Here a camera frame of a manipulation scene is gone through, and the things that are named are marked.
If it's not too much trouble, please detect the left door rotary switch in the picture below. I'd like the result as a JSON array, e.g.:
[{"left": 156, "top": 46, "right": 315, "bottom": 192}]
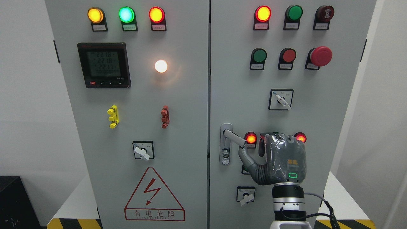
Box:
[{"left": 132, "top": 141, "right": 155, "bottom": 161}]

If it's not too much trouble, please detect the lower white rotary switch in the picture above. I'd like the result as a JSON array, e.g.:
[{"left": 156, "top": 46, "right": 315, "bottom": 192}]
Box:
[{"left": 236, "top": 186, "right": 256, "bottom": 207}]

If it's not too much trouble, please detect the green push button lower left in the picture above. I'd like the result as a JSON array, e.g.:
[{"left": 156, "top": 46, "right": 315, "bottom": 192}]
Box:
[{"left": 241, "top": 165, "right": 250, "bottom": 175}]

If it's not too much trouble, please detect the red emergency stop button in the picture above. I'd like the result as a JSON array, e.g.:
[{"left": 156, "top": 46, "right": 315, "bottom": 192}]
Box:
[{"left": 304, "top": 46, "right": 332, "bottom": 70}]

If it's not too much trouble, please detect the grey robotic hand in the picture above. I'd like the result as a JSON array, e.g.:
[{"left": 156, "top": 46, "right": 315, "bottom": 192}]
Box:
[{"left": 238, "top": 133, "right": 307, "bottom": 185}]

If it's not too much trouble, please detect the grey cabinet door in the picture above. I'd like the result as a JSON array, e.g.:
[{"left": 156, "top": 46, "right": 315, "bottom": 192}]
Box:
[
  {"left": 208, "top": 0, "right": 376, "bottom": 229},
  {"left": 45, "top": 0, "right": 209, "bottom": 229}
]

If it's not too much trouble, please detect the green push button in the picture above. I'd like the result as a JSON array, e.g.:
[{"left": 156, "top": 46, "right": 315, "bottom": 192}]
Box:
[
  {"left": 249, "top": 48, "right": 267, "bottom": 71},
  {"left": 241, "top": 165, "right": 250, "bottom": 175}
]

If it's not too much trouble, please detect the black digital power meter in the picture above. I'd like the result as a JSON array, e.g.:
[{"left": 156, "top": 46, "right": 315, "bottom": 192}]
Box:
[{"left": 77, "top": 42, "right": 131, "bottom": 88}]

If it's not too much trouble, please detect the white lit indicator lamp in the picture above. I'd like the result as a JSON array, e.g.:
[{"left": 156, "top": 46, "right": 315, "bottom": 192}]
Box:
[{"left": 154, "top": 59, "right": 168, "bottom": 73}]

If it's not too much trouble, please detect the black box bottom left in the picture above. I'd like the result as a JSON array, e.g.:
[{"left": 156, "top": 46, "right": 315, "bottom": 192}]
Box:
[{"left": 0, "top": 176, "right": 41, "bottom": 229}]

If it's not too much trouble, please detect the yellow indicator light top left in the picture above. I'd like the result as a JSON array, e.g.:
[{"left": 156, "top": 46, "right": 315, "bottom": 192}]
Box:
[{"left": 87, "top": 7, "right": 108, "bottom": 32}]

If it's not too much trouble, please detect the green push button upper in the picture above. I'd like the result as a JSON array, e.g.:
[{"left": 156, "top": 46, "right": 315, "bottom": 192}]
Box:
[{"left": 249, "top": 48, "right": 267, "bottom": 71}]

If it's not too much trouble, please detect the upper right rotary switch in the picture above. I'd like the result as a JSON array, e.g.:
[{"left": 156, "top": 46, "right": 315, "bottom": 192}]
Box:
[{"left": 269, "top": 89, "right": 294, "bottom": 111}]

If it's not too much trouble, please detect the red lit light right top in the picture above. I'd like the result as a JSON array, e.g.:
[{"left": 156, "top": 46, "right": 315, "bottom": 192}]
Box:
[{"left": 253, "top": 5, "right": 272, "bottom": 31}]

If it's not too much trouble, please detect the red lit indicator light left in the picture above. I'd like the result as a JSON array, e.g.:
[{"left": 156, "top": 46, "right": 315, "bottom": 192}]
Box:
[{"left": 149, "top": 6, "right": 167, "bottom": 31}]

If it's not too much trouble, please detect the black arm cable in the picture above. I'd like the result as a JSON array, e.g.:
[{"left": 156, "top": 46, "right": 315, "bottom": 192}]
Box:
[{"left": 280, "top": 192, "right": 337, "bottom": 229}]

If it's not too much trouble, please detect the red push button upper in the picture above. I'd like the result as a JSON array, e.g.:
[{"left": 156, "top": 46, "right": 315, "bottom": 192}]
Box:
[{"left": 278, "top": 48, "right": 297, "bottom": 70}]

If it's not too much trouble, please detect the red electric danger warning sticker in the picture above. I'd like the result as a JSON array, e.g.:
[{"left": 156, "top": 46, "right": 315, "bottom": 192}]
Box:
[{"left": 124, "top": 167, "right": 185, "bottom": 221}]

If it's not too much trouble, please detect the red terminal connector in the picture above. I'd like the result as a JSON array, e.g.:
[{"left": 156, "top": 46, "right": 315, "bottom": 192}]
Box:
[{"left": 161, "top": 105, "right": 170, "bottom": 129}]

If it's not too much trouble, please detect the silver door handle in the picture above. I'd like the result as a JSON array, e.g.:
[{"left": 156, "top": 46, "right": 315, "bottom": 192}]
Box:
[{"left": 220, "top": 123, "right": 247, "bottom": 165}]

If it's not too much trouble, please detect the white platform with hazard stripes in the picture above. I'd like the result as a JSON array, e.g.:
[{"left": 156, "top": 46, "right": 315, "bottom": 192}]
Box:
[{"left": 47, "top": 173, "right": 376, "bottom": 229}]

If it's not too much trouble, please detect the red lit light middle right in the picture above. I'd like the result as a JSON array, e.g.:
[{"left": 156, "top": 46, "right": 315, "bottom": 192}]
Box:
[{"left": 294, "top": 132, "right": 307, "bottom": 142}]

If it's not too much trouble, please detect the grey right cabinet door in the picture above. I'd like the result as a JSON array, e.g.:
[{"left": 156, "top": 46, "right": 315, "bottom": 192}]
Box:
[{"left": 208, "top": 0, "right": 376, "bottom": 229}]

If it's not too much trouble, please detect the red lit light middle left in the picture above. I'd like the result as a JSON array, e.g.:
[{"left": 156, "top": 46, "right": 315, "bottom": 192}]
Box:
[{"left": 245, "top": 131, "right": 257, "bottom": 149}]

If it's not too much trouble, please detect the yellow terminal connector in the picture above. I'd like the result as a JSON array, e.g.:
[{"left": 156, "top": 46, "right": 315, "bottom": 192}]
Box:
[{"left": 107, "top": 105, "right": 120, "bottom": 129}]

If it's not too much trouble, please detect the grey left cabinet door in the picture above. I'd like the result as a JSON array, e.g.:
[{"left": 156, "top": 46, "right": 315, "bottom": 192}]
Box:
[{"left": 45, "top": 0, "right": 209, "bottom": 229}]

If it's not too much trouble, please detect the green light right top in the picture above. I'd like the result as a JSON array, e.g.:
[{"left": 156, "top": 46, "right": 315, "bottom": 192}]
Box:
[{"left": 283, "top": 5, "right": 303, "bottom": 30}]

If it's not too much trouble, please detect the green lit indicator light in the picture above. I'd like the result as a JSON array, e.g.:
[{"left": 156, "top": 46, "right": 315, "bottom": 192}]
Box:
[{"left": 118, "top": 6, "right": 138, "bottom": 31}]

